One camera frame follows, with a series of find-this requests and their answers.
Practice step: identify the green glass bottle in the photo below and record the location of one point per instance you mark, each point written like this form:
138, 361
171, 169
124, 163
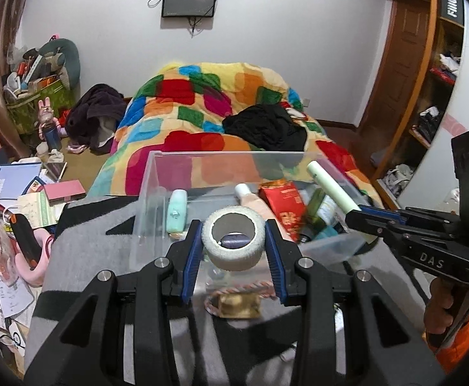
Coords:
315, 209

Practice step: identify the white shoes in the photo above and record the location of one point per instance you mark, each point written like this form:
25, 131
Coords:
397, 181

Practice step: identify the red packet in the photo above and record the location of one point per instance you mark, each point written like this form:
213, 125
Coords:
282, 201

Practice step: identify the pink slipper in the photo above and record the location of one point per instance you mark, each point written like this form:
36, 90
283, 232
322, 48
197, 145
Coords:
75, 147

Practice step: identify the pink bunny toy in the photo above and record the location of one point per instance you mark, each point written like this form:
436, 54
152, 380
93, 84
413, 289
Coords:
46, 112

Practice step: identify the white tape roll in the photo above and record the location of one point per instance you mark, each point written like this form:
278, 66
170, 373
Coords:
226, 259

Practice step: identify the white red cloth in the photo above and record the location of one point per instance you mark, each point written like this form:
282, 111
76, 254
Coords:
298, 113

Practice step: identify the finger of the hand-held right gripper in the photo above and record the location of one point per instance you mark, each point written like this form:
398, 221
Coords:
369, 225
383, 212

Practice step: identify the grey neck pillow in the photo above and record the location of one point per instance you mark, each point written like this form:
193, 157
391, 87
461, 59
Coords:
71, 56

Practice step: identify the pale green tube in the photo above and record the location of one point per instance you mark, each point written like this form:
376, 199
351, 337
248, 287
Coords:
331, 187

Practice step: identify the clear plastic bin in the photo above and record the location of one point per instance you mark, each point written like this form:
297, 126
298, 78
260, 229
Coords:
158, 193

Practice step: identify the wooden door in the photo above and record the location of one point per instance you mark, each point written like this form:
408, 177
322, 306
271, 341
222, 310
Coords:
399, 56

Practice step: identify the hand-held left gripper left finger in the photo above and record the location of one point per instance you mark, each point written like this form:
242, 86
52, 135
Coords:
190, 261

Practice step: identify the dark cloth pile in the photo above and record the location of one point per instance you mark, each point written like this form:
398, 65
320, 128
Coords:
97, 104

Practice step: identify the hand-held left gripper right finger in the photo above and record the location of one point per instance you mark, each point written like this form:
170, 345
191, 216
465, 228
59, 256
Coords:
276, 265

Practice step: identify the wooden wardrobe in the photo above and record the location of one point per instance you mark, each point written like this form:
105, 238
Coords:
423, 88

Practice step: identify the black labelled box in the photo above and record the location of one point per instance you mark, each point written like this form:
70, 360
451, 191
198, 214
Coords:
451, 8

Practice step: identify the black garment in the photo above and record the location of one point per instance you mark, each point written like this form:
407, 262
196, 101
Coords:
262, 128

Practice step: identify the purple bottle dark cap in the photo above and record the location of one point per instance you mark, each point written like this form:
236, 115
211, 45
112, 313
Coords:
234, 242

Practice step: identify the colourful patchwork quilt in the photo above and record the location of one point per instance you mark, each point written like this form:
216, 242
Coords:
186, 100

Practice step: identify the green beige booklet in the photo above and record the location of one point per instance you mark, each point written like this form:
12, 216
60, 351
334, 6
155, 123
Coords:
37, 209

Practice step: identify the black orange tool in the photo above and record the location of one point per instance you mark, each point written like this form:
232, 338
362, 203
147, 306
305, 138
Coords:
25, 237

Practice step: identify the blue bottle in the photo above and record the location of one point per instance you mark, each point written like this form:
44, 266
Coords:
52, 138

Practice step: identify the mint green tube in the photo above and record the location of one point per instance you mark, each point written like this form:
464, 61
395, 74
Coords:
176, 211

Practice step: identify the beige tube white cap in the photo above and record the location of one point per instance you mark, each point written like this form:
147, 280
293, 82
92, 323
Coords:
254, 205

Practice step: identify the small black monitor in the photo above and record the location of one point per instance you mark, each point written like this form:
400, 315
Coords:
188, 0

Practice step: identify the blue notebook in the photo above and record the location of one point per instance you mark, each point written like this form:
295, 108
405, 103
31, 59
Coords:
13, 181

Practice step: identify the grey black patterned blanket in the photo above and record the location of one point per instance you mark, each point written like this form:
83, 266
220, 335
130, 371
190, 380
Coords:
89, 241

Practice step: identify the pink plastic item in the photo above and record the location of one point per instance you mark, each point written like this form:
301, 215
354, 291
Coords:
37, 275

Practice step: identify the person's right hand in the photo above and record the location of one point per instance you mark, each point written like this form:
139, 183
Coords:
437, 301

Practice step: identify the green storage box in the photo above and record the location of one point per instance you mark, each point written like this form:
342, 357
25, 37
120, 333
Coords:
29, 108

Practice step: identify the wall socket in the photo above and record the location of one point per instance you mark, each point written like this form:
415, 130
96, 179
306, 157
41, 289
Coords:
307, 102

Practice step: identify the pink flat box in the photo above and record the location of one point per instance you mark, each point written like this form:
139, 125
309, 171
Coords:
63, 192

